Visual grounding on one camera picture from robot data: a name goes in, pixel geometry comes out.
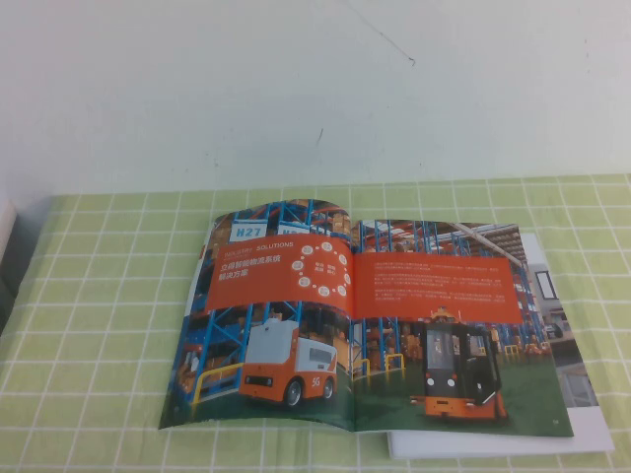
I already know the colourful printed brochure book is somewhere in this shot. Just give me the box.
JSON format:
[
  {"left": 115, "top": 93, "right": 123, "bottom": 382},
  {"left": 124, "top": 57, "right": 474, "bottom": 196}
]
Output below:
[{"left": 157, "top": 198, "right": 616, "bottom": 460}]

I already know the green checkered tablecloth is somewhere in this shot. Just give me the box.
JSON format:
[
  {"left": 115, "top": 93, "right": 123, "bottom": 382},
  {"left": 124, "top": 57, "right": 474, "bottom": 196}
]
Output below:
[{"left": 0, "top": 172, "right": 631, "bottom": 473}]

